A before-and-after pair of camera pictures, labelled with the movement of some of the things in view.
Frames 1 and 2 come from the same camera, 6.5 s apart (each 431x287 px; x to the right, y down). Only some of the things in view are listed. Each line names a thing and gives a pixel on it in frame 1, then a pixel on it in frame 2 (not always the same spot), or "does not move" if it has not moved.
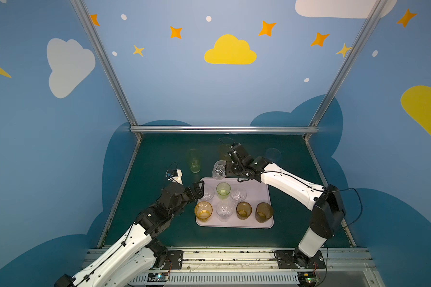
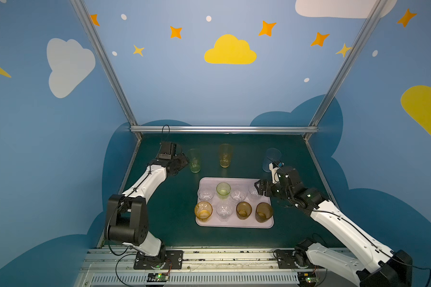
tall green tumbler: [195, 164] does not move
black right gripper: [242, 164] -> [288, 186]
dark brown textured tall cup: [264, 212] does not move
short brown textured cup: [243, 210] does not move
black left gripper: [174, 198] -> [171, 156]
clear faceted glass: [218, 171] -> [253, 194]
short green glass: [223, 190] does not move
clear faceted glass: [239, 194] does not move
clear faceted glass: [208, 194] does not move
